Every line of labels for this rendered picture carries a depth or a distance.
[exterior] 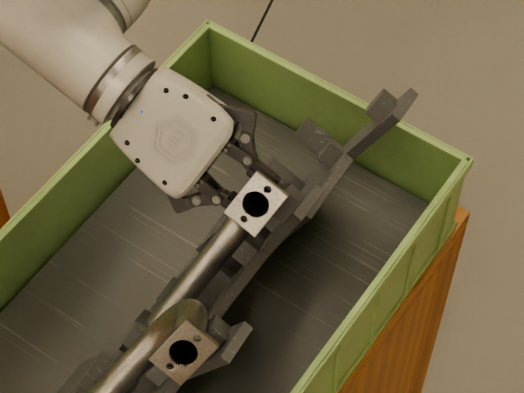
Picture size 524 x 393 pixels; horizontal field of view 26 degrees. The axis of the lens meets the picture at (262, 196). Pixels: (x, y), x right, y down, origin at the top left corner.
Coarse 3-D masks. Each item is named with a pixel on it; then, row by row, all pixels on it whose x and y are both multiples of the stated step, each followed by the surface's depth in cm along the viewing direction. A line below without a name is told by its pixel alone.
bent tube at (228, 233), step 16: (256, 176) 111; (240, 192) 111; (256, 192) 119; (272, 192) 111; (240, 208) 112; (256, 208) 115; (272, 208) 111; (224, 224) 127; (240, 224) 112; (256, 224) 112; (224, 240) 127; (240, 240) 127; (208, 256) 127; (224, 256) 127; (192, 272) 128; (208, 272) 127; (176, 288) 129; (192, 288) 128; (160, 304) 130
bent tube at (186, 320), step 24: (168, 312) 116; (192, 312) 109; (144, 336) 119; (168, 336) 104; (192, 336) 104; (120, 360) 120; (144, 360) 119; (168, 360) 104; (192, 360) 105; (96, 384) 121; (120, 384) 120
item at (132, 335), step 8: (136, 328) 121; (144, 328) 123; (128, 336) 122; (136, 336) 121; (128, 344) 122; (152, 368) 119; (152, 376) 119; (160, 376) 119; (160, 384) 120; (72, 392) 125; (80, 392) 124
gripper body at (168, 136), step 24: (168, 72) 111; (144, 96) 111; (168, 96) 110; (192, 96) 110; (120, 120) 112; (144, 120) 111; (168, 120) 111; (192, 120) 110; (216, 120) 110; (120, 144) 113; (144, 144) 112; (168, 144) 111; (192, 144) 111; (216, 144) 110; (144, 168) 113; (168, 168) 112; (192, 168) 111; (168, 192) 113
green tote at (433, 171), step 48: (192, 48) 153; (240, 48) 154; (240, 96) 162; (288, 96) 155; (336, 96) 148; (96, 144) 144; (384, 144) 149; (432, 144) 143; (48, 192) 139; (96, 192) 150; (432, 192) 150; (0, 240) 135; (48, 240) 145; (432, 240) 147; (0, 288) 141; (384, 288) 136; (336, 336) 128; (336, 384) 137
